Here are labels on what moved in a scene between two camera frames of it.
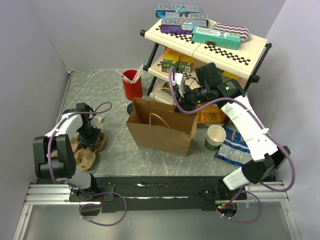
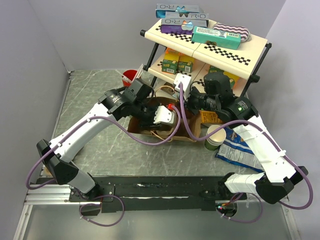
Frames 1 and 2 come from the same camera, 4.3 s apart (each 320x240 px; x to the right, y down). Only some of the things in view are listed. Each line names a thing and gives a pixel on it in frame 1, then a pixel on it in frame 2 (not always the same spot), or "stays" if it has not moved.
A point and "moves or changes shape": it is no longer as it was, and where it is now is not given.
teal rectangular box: (216, 37) stays
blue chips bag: (234, 149) stays
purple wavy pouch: (245, 34) stays
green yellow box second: (185, 63) stays
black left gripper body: (87, 134) to (144, 112)
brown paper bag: (156, 125) moves or changes shape
